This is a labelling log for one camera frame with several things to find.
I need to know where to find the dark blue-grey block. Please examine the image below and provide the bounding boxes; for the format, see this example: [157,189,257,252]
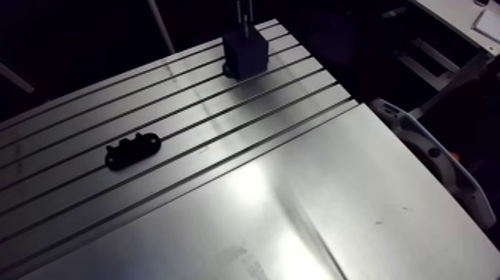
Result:
[222,24,270,81]

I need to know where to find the black oval holder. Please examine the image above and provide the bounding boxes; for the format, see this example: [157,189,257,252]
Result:
[103,132,163,171]

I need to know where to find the pale holed strip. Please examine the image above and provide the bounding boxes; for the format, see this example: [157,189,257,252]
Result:
[368,98,498,230]

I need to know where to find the white desk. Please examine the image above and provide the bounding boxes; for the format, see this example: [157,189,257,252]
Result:
[408,0,500,57]

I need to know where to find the pale slanted post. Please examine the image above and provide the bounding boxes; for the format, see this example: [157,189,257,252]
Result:
[147,0,176,55]

